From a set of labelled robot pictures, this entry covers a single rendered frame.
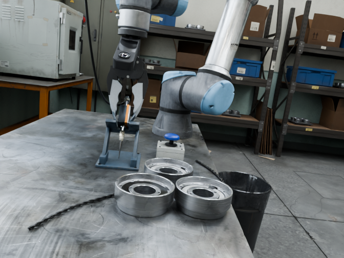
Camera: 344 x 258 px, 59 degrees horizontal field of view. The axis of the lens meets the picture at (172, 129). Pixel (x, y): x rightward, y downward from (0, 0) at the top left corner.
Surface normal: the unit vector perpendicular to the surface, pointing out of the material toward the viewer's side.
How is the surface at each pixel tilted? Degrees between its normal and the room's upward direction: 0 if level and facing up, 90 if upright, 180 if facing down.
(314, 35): 91
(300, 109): 90
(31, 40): 90
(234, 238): 0
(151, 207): 90
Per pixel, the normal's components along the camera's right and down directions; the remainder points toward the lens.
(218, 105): 0.67, 0.33
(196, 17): 0.00, 0.21
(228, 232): 0.12, -0.97
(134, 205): -0.21, 0.18
